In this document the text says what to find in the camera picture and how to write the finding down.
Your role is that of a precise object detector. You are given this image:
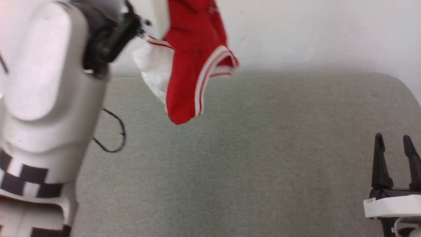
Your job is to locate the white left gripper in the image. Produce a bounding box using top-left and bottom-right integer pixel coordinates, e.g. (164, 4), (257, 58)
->
(127, 0), (170, 40)

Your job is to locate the thin black cable loop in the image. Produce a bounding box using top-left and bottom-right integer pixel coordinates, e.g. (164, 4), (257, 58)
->
(93, 108), (127, 153)

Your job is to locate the red and white garment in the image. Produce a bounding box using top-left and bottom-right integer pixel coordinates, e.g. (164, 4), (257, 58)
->
(132, 0), (240, 125)

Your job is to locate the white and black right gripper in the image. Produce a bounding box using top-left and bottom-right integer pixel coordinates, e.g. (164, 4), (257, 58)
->
(363, 133), (421, 237)

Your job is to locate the grey fabric sofa surface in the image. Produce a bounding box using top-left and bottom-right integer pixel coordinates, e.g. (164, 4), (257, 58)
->
(71, 72), (421, 237)

